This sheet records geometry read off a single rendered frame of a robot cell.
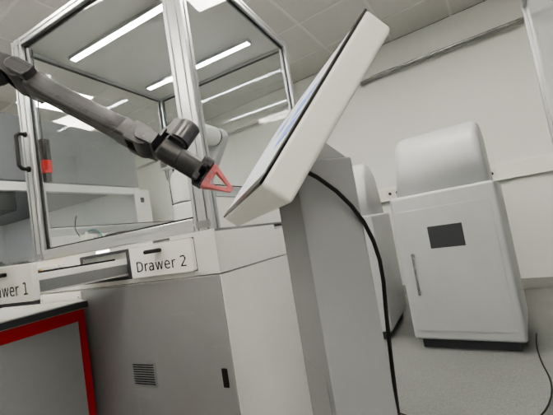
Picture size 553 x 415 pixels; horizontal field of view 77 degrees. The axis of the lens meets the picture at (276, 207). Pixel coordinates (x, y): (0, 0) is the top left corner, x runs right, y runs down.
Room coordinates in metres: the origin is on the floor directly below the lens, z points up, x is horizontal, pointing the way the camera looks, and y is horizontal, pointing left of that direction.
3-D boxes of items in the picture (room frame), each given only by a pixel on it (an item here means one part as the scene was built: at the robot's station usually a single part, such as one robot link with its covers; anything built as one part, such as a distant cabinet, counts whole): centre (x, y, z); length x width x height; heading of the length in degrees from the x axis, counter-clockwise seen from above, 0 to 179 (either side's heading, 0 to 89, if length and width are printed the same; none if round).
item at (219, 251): (1.77, 0.45, 0.87); 1.02 x 0.95 x 0.14; 63
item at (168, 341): (1.77, 0.45, 0.40); 1.03 x 0.95 x 0.80; 63
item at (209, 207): (1.77, 0.46, 1.47); 1.02 x 0.95 x 1.04; 63
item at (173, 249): (1.22, 0.43, 0.87); 0.29 x 0.02 x 0.11; 63
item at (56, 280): (1.26, 0.76, 0.86); 0.40 x 0.26 x 0.06; 153
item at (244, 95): (1.55, 0.02, 1.52); 0.87 x 0.01 x 0.86; 153
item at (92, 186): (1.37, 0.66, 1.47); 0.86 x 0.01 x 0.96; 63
